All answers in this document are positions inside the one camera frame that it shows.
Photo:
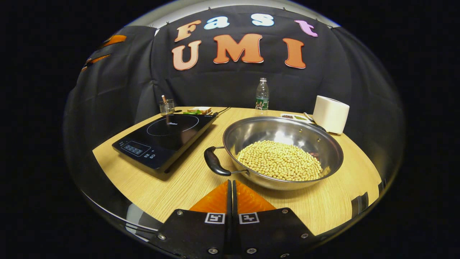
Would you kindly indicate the black induction cooktop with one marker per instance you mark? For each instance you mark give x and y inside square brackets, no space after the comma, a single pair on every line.
[169,140]

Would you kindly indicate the sandwich with lettuce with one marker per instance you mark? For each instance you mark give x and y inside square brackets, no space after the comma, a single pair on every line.
[198,110]

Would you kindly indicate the clear plastic water bottle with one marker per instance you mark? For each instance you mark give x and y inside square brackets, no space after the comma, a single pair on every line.
[262,95]

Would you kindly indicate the black backdrop cloth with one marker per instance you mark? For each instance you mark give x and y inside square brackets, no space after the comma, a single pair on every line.
[215,86]

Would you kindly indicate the white toaster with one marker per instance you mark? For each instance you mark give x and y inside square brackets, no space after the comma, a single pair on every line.
[330,113]

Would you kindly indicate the white divided dish of beans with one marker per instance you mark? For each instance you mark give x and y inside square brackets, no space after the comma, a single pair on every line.
[293,117]

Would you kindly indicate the heap of yellow soybeans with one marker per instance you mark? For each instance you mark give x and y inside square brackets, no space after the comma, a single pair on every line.
[280,162]

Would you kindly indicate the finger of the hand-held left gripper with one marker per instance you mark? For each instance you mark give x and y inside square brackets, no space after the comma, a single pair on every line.
[97,61]
[115,39]

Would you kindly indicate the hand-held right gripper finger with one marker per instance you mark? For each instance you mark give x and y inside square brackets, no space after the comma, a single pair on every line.
[234,208]
[229,208]

